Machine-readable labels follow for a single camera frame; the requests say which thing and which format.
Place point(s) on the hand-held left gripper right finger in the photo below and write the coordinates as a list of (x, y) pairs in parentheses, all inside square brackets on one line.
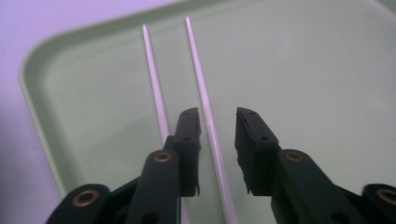
[(292, 186)]

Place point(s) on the white chopstick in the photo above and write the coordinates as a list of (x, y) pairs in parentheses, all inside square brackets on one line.
[(202, 93), (155, 84)]

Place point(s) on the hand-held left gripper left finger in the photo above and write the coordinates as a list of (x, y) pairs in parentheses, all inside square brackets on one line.
[(162, 180)]

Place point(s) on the green tray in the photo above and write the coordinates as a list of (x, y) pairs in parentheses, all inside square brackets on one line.
[(295, 77)]

